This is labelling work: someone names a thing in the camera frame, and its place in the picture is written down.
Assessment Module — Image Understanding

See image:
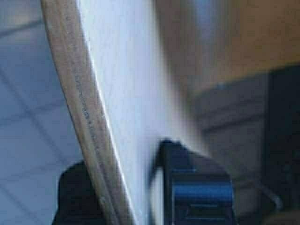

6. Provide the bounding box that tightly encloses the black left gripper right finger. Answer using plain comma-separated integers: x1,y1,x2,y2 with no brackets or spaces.
150,138,237,225

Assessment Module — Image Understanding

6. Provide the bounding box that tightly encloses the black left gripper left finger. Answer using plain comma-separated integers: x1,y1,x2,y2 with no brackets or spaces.
52,161,105,225

